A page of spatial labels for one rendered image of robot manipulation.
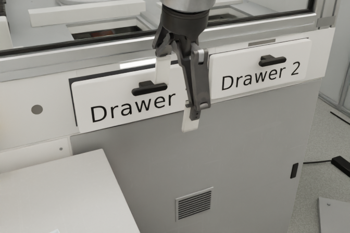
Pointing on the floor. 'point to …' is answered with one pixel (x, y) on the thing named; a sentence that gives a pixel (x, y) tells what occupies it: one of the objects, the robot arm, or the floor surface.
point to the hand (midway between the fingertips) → (175, 102)
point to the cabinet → (202, 162)
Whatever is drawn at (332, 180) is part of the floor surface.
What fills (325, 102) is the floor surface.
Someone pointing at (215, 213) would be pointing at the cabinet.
